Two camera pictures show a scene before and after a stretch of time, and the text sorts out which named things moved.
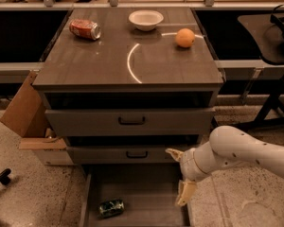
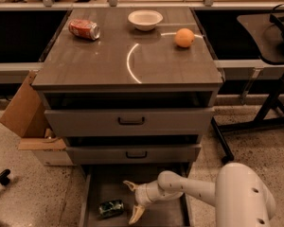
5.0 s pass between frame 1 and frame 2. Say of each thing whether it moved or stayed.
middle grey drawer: stayed
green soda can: stayed
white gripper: moved
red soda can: stayed
